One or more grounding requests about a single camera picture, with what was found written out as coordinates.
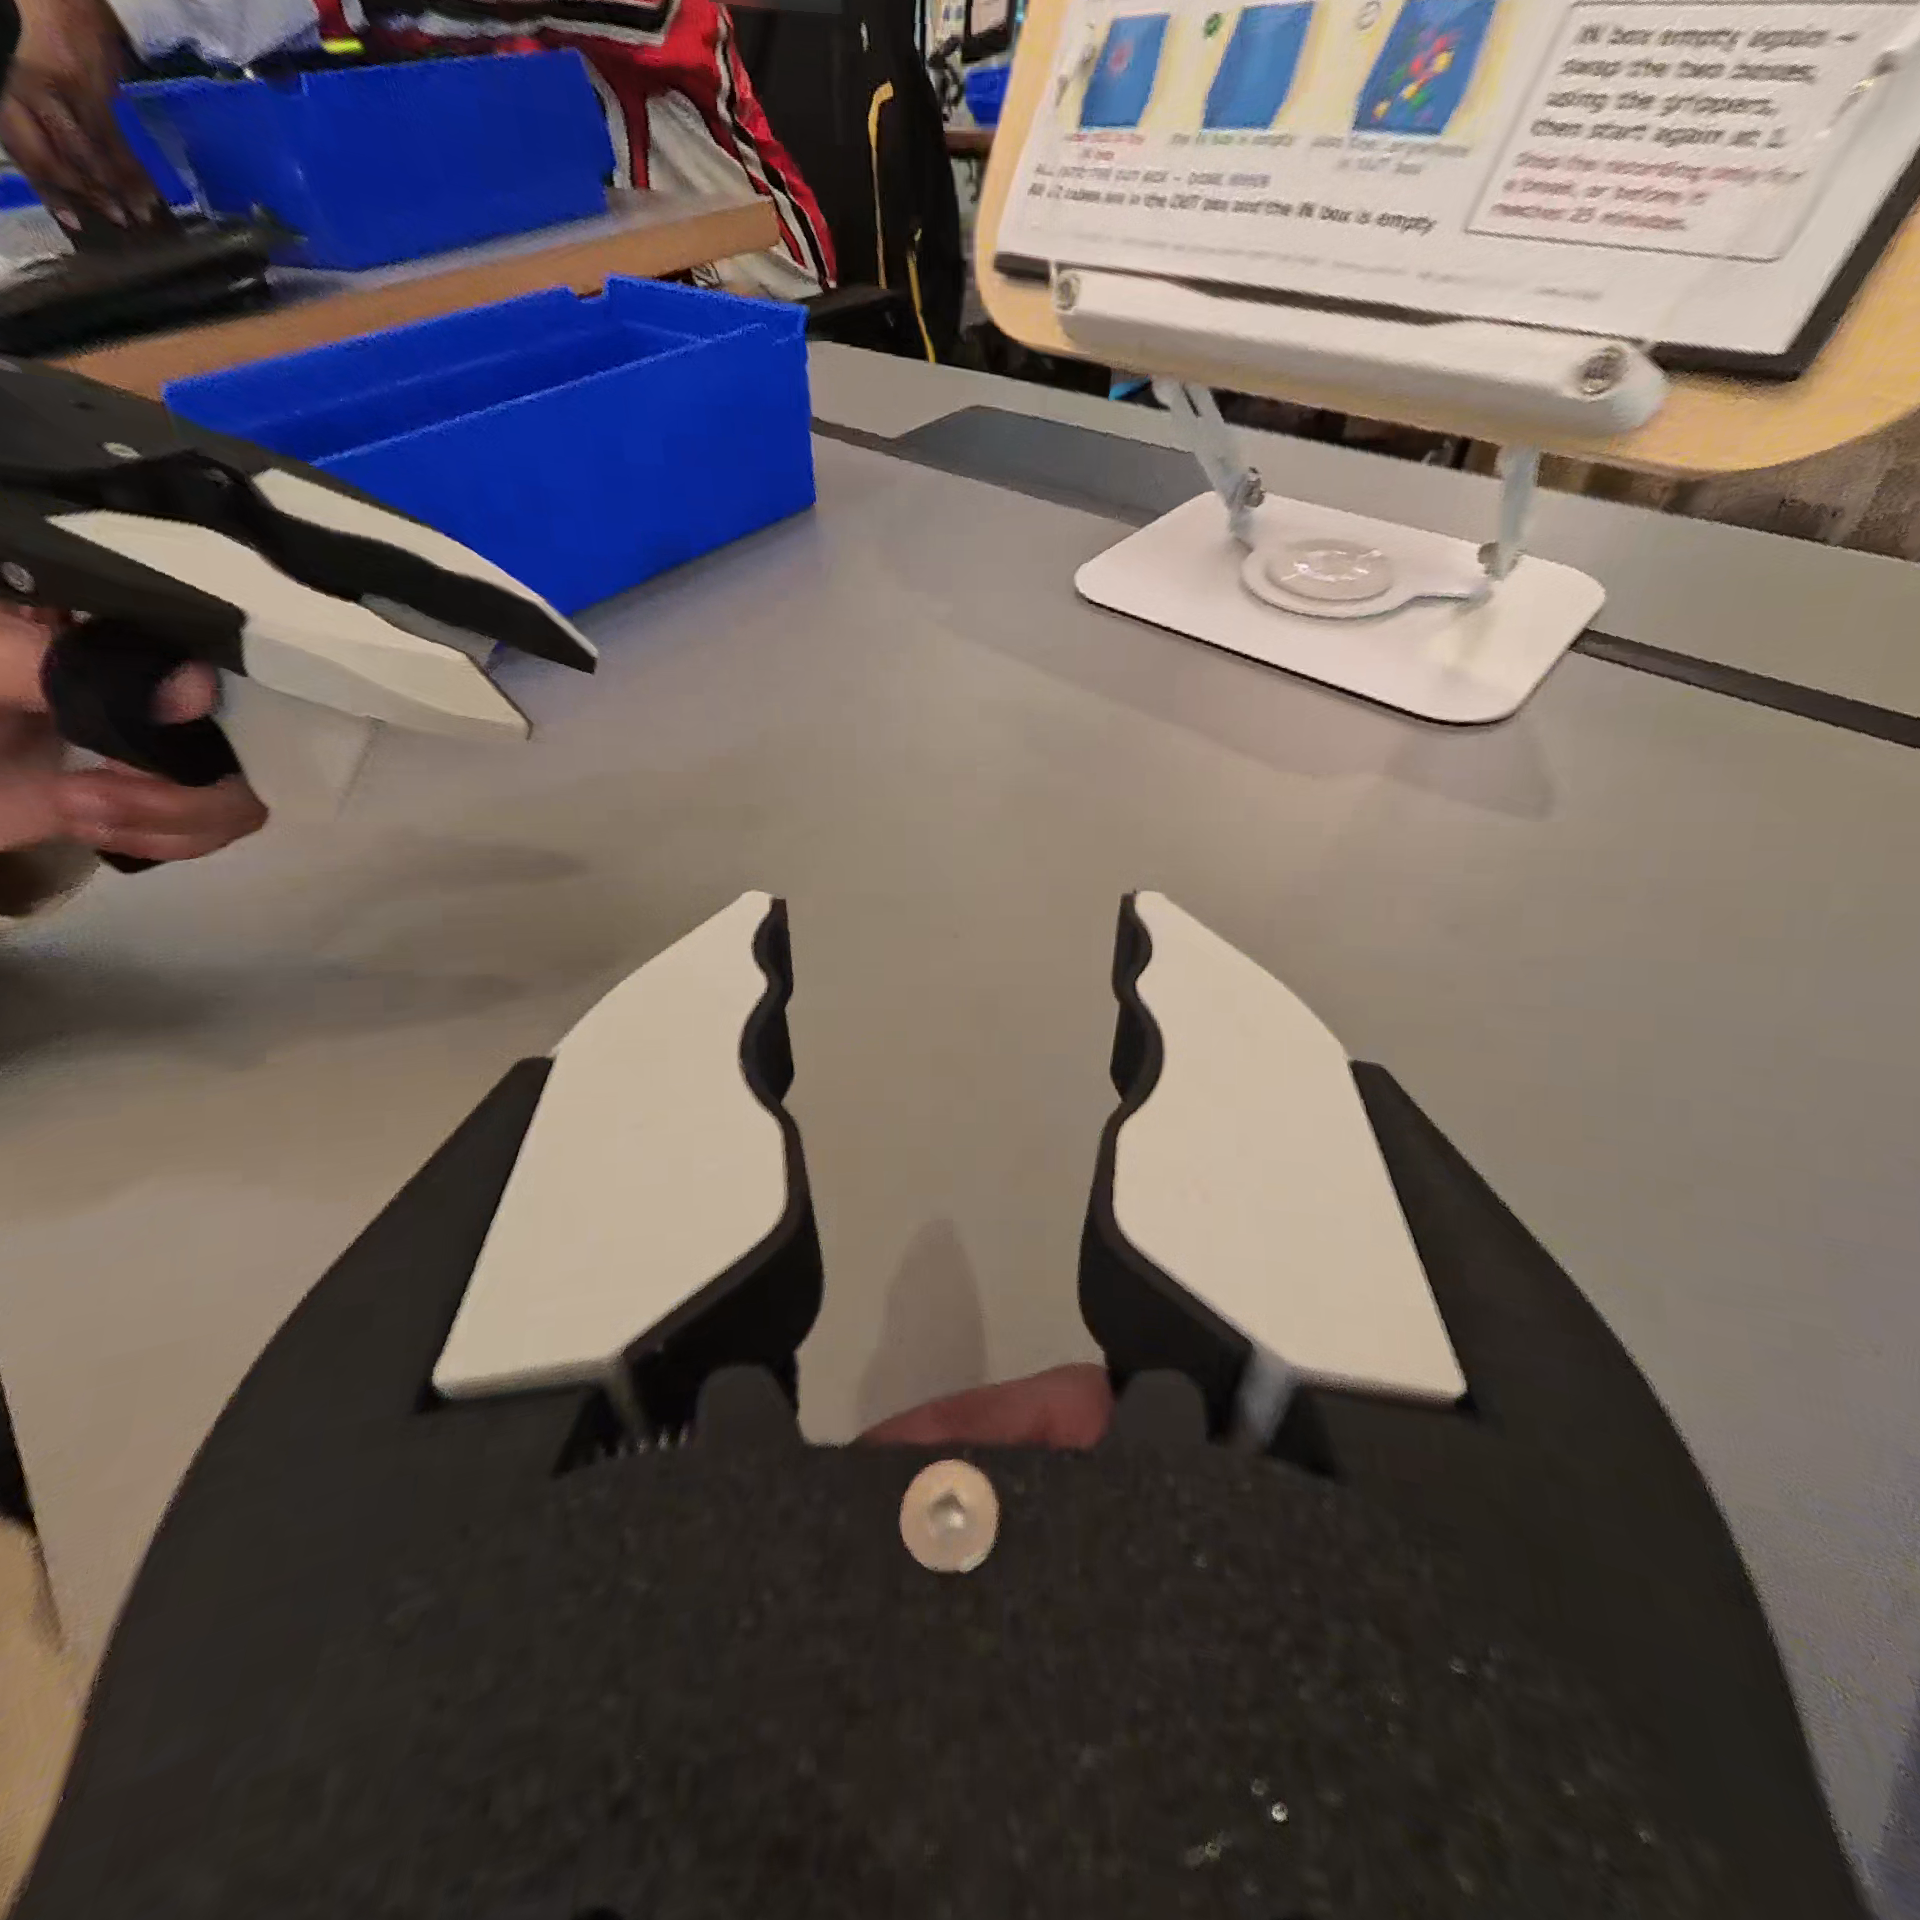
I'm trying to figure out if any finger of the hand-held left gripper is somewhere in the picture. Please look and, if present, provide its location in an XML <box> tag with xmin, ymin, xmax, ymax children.
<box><xmin>224</xmin><ymin>470</ymin><xmax>600</xmax><ymax>673</ymax></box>
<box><xmin>48</xmin><ymin>509</ymin><xmax>537</xmax><ymax>821</ymax></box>

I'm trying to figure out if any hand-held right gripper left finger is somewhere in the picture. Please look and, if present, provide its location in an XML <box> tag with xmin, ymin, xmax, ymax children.
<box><xmin>429</xmin><ymin>889</ymin><xmax>826</xmax><ymax>1449</ymax></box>

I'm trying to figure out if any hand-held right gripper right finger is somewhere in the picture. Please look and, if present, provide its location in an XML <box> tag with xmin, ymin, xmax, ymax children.
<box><xmin>1077</xmin><ymin>889</ymin><xmax>1468</xmax><ymax>1458</ymax></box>

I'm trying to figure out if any person's left hand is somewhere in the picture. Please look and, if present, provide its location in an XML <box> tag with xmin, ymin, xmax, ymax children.
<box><xmin>0</xmin><ymin>599</ymin><xmax>273</xmax><ymax>870</ymax></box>

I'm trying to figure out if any black device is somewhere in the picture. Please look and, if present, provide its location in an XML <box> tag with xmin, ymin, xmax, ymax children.
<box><xmin>0</xmin><ymin>209</ymin><xmax>299</xmax><ymax>359</ymax></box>

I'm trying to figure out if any wooden edged table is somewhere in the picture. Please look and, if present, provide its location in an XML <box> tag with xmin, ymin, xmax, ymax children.
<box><xmin>50</xmin><ymin>186</ymin><xmax>784</xmax><ymax>405</ymax></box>

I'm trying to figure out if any wooden document stand white base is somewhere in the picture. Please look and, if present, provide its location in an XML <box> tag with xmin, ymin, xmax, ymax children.
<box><xmin>972</xmin><ymin>0</ymin><xmax>1920</xmax><ymax>731</ymax></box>

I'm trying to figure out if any printed instruction sheet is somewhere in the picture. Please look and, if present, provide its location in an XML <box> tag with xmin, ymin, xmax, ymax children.
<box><xmin>992</xmin><ymin>0</ymin><xmax>1920</xmax><ymax>384</ymax></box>

